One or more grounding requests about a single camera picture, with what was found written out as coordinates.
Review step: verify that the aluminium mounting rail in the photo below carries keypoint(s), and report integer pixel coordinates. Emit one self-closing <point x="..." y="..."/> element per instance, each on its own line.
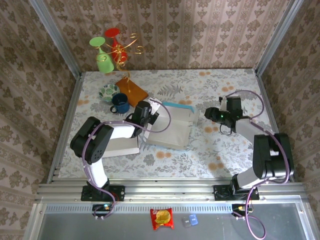
<point x="170" y="192"/>

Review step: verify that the red snack packet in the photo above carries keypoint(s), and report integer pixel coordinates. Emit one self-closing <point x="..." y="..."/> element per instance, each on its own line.
<point x="161" y="218"/>

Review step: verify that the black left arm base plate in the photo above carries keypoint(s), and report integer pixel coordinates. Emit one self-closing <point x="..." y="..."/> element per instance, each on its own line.
<point x="117" y="193"/>

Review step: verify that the blue paper box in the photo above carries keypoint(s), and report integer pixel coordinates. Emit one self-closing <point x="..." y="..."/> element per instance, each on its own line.
<point x="175" y="130"/>

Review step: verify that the aluminium frame post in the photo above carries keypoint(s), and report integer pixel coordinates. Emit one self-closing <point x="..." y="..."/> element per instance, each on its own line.
<point x="278" y="37"/>
<point x="55" y="37"/>

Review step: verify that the white paper box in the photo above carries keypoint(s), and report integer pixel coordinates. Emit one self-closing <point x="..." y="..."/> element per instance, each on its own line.
<point x="120" y="150"/>

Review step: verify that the dark blue enamel mug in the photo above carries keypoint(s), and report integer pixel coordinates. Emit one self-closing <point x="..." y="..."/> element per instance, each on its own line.
<point x="121" y="103"/>

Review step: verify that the green wine glass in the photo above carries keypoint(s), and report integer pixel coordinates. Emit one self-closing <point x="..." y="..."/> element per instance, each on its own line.
<point x="105" y="63"/>

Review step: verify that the floral tablecloth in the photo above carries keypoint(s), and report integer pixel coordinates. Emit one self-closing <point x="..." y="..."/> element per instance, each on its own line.
<point x="175" y="165"/>

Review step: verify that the small blue card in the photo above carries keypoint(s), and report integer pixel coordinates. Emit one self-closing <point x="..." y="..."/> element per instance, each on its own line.
<point x="193" y="219"/>

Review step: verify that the brown wooden board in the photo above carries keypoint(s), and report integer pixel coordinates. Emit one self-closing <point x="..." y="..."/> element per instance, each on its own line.
<point x="136" y="95"/>

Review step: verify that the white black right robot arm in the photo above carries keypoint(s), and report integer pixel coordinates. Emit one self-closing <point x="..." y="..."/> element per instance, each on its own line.
<point x="272" y="155"/>

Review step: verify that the grey metal panel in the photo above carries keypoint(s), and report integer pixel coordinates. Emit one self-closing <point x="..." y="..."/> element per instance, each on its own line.
<point x="100" y="230"/>

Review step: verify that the black connector box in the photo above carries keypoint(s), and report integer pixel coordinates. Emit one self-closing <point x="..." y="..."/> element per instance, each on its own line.
<point x="236" y="208"/>
<point x="100" y="208"/>

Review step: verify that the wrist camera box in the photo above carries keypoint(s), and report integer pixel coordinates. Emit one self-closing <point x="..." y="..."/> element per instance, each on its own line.
<point x="225" y="103"/>
<point x="156" y="105"/>

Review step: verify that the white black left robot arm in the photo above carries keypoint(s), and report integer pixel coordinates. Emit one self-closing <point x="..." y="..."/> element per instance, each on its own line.
<point x="92" y="142"/>

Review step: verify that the aluminium table side rail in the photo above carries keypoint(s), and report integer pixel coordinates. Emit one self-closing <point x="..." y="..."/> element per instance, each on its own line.
<point x="72" y="100"/>
<point x="266" y="100"/>

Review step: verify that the red wine glass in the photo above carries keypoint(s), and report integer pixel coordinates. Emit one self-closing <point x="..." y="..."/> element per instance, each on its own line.
<point x="116" y="50"/>

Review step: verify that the small grey card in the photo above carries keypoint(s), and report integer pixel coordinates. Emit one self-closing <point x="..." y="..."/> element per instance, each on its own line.
<point x="186" y="222"/>

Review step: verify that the green patterned bowl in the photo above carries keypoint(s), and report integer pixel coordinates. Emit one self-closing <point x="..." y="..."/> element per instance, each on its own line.
<point x="107" y="91"/>

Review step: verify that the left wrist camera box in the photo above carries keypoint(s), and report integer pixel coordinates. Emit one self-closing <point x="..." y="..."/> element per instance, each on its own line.
<point x="156" y="105"/>

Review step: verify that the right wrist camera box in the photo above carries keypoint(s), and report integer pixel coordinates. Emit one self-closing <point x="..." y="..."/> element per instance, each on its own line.
<point x="225" y="103"/>

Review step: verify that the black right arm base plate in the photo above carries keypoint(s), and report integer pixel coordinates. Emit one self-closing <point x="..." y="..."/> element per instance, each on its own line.
<point x="221" y="193"/>

